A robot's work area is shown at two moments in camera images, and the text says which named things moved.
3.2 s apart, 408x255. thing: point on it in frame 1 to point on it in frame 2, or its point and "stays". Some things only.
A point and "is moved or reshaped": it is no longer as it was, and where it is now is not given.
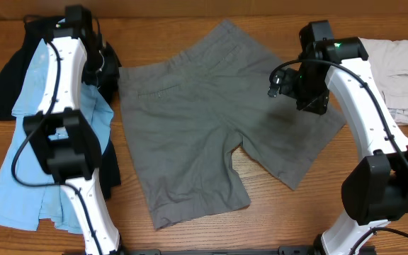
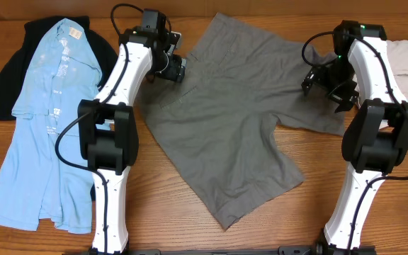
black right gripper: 318,103 to 348,94
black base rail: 283,250 stays
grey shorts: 191,107 is moved or reshaped
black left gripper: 112,69 to 176,69
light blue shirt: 25,193 stays
